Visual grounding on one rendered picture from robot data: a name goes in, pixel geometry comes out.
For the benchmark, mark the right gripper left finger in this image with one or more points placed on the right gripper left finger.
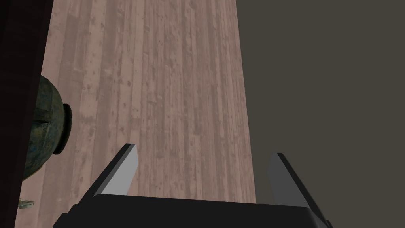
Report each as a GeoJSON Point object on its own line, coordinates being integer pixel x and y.
{"type": "Point", "coordinates": [121, 174]}

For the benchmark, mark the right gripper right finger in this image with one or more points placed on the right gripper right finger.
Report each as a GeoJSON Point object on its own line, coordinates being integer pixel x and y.
{"type": "Point", "coordinates": [284, 183]}

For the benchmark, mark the dark green round door knob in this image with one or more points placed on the dark green round door knob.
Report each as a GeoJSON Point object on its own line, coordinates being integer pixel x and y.
{"type": "Point", "coordinates": [47, 126]}

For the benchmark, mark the dark brown door leaf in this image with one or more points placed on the dark brown door leaf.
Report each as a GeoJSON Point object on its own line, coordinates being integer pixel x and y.
{"type": "Point", "coordinates": [19, 95]}

